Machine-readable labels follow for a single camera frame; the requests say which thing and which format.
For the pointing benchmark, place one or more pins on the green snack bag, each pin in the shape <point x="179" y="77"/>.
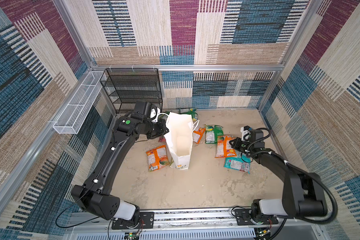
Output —
<point x="190" y="111"/>
<point x="212" y="133"/>

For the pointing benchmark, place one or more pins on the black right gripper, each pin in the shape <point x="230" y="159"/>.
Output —
<point x="237" y="143"/>

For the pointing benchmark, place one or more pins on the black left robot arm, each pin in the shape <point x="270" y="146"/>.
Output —
<point x="94" y="195"/>

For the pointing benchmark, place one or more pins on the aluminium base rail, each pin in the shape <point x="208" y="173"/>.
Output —
<point x="173" y="224"/>

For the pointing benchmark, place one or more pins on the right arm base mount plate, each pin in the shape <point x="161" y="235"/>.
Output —
<point x="245" y="217"/>

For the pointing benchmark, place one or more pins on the white mesh wall basket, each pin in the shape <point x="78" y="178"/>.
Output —
<point x="74" y="114"/>

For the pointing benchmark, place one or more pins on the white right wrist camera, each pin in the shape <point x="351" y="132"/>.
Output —
<point x="246" y="133"/>

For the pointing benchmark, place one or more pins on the white paper bag with print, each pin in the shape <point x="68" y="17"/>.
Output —
<point x="179" y="139"/>

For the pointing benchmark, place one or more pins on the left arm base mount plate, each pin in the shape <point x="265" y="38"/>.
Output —
<point x="142" y="220"/>

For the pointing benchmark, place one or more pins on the small orange snack bag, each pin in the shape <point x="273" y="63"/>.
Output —
<point x="198" y="134"/>

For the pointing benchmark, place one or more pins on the teal snack bag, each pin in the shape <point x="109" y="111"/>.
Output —
<point x="242" y="164"/>

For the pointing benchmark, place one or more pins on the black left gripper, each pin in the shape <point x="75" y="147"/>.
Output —
<point x="160" y="127"/>

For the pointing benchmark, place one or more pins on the black wire shelf rack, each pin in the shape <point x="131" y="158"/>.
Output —
<point x="124" y="87"/>

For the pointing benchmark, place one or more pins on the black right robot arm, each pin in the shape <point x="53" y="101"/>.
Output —
<point x="304" y="196"/>

